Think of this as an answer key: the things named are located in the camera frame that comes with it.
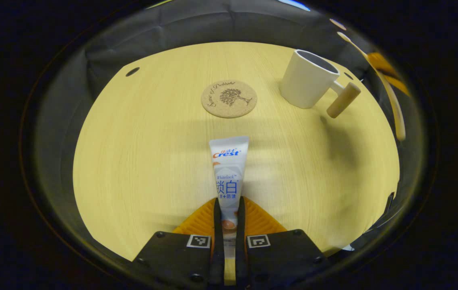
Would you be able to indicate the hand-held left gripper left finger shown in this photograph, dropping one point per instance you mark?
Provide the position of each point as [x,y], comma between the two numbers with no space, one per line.
[172,257]

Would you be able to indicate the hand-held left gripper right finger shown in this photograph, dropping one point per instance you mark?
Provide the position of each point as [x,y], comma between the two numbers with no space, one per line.
[281,257]

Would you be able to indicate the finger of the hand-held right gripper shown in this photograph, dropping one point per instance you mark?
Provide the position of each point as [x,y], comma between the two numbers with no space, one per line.
[390,72]

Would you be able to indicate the white toothbrush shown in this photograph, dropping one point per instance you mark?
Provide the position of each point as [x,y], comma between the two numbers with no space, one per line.
[392,100]

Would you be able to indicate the white toothpaste tube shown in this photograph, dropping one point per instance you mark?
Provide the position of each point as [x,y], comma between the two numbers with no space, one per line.
[228,181]

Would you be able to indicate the round cork coaster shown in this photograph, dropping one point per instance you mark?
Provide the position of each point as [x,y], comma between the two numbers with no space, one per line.
[229,98]

